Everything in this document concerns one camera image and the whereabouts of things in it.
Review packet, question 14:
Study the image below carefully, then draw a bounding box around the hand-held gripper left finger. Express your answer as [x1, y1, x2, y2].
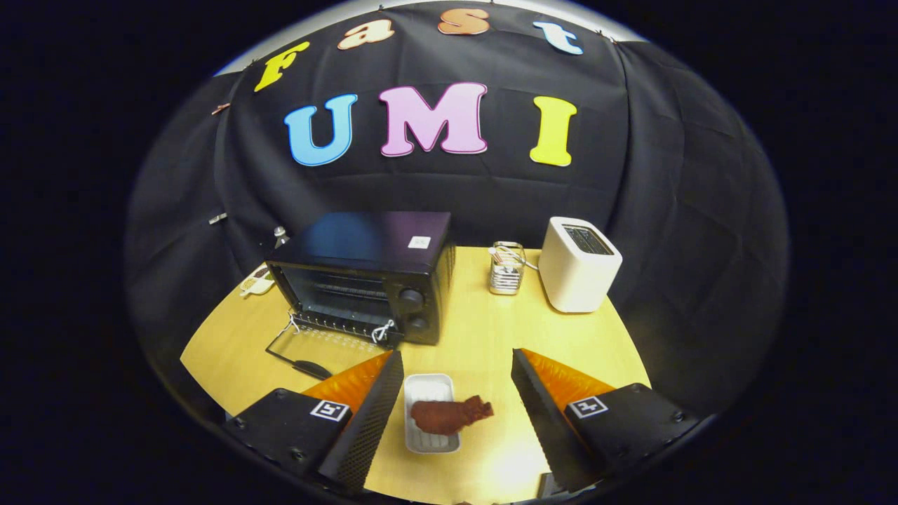
[223, 350, 406, 493]

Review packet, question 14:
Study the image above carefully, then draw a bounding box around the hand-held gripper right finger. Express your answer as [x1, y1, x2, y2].
[511, 348, 702, 494]

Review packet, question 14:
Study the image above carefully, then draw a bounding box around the red meat slice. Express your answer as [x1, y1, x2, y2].
[410, 395, 495, 436]

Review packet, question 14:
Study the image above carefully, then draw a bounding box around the black toaster oven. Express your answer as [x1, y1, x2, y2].
[264, 212, 457, 381]

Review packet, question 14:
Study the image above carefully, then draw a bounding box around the white slot toaster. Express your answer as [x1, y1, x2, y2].
[538, 216, 624, 314]

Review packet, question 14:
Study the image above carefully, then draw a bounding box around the white ridged dish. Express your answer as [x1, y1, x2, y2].
[403, 373, 462, 455]

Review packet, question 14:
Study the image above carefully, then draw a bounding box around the divided seasoning dish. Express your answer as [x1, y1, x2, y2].
[240, 264, 276, 297]

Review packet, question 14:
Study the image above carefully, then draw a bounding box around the metal wire holder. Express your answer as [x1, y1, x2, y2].
[488, 241, 527, 296]

